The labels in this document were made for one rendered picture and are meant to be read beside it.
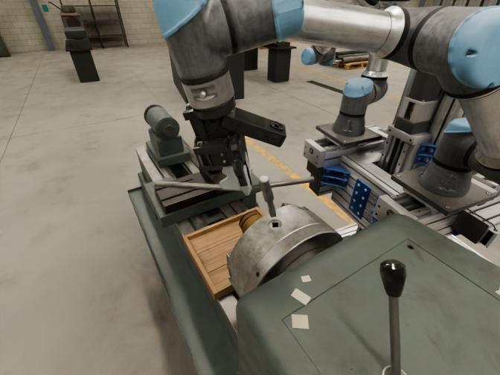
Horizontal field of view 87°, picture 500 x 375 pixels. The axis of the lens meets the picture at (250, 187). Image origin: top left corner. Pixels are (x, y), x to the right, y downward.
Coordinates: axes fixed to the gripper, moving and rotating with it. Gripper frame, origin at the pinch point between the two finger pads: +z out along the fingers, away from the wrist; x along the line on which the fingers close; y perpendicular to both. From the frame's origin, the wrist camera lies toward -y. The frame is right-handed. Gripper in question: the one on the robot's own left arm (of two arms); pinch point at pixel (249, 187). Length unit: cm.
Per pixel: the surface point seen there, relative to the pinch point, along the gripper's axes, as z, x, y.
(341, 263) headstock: 12.0, 12.2, -16.7
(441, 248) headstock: 16.9, 7.6, -38.1
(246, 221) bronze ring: 25.3, -12.0, 6.8
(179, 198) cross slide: 37, -38, 41
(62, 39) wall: 88, -1125, 858
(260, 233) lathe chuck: 13.9, 1.7, 0.3
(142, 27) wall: 138, -1301, 587
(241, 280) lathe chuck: 21.2, 10.0, 6.0
